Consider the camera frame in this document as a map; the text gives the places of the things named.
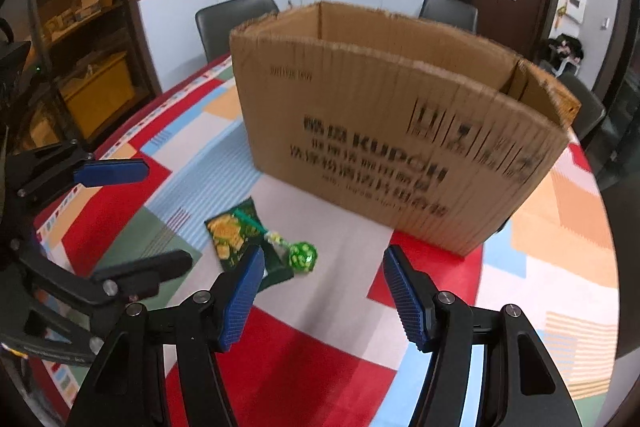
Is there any dark glass cabinet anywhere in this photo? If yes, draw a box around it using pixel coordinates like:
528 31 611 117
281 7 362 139
602 32 640 208

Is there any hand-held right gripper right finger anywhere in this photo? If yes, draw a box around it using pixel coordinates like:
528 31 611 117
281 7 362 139
382 244 583 427

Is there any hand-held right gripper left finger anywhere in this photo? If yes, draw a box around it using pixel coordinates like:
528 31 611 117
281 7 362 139
65 245 267 427

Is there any dark wooden shelf unit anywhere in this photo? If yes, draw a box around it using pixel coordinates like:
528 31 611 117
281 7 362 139
27 0 162 148

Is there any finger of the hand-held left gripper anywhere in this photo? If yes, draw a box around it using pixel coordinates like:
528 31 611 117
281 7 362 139
6 141 150 210
11 237 193 323

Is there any black and white bag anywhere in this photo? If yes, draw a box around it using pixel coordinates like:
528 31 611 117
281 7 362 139
545 34 585 75

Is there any dark green cracker packet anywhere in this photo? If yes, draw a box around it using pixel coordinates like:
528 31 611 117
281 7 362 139
204 198 295 293

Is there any brown cardboard box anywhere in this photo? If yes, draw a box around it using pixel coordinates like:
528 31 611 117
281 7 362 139
229 1 582 257

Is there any colourful patchwork tablecloth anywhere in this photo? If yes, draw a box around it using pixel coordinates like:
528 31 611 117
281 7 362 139
30 54 621 427

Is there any dark grey chair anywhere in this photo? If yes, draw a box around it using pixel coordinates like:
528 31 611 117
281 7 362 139
419 0 478 32
537 59 607 142
195 0 280 62

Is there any yellow plastic crate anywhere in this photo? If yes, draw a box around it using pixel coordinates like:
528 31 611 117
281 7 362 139
60 52 137 140

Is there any green lollipop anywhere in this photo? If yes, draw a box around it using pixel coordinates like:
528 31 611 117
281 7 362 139
235 207 318 275

